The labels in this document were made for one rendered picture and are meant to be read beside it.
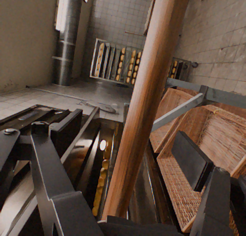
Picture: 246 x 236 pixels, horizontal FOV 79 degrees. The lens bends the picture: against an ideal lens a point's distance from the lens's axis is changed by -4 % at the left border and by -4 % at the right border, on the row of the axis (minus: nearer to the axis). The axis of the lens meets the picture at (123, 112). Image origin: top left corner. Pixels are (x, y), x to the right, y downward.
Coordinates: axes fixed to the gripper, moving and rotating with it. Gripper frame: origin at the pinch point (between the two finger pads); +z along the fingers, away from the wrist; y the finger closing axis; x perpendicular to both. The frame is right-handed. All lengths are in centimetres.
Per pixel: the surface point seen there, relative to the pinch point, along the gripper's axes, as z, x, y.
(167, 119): 34.0, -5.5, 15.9
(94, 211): 93, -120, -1
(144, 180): 59, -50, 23
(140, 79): -0.7, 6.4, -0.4
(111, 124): 146, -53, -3
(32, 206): 19.3, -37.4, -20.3
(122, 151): -0.8, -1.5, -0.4
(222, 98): 32.8, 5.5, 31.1
